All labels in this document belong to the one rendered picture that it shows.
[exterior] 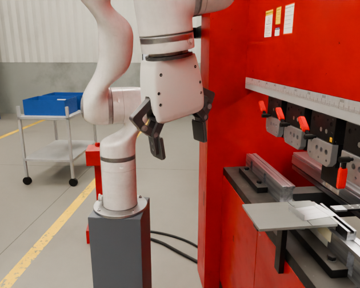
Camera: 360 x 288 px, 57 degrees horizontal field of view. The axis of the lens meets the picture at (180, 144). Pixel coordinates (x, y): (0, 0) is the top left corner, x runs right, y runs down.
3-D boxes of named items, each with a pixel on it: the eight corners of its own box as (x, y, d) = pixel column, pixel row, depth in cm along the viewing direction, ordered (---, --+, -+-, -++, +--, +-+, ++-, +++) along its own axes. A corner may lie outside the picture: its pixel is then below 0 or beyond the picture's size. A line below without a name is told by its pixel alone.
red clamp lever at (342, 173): (334, 187, 98) (338, 155, 95) (347, 187, 98) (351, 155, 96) (337, 190, 96) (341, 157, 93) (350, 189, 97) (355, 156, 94)
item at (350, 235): (313, 211, 123) (314, 203, 122) (321, 210, 124) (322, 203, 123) (346, 240, 104) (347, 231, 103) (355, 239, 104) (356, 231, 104)
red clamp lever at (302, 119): (298, 115, 118) (306, 137, 113) (308, 115, 119) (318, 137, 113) (295, 118, 120) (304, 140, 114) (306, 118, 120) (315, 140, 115)
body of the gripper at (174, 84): (179, 43, 58) (186, 105, 62) (127, 52, 53) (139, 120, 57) (208, 43, 52) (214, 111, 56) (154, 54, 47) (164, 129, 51)
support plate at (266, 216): (242, 206, 122) (242, 204, 122) (310, 202, 125) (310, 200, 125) (259, 231, 105) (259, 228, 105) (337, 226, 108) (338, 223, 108)
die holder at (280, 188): (245, 168, 196) (246, 153, 194) (255, 168, 197) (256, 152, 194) (280, 206, 148) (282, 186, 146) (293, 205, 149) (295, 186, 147)
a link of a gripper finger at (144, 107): (166, 86, 55) (171, 118, 57) (124, 100, 51) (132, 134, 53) (170, 86, 54) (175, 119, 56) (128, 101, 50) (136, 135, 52)
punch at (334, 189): (319, 184, 119) (322, 159, 117) (324, 184, 120) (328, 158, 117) (335, 195, 110) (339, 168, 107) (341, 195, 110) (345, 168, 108)
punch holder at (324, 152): (306, 155, 121) (311, 110, 117) (328, 154, 122) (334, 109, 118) (329, 168, 107) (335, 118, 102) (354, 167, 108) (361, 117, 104)
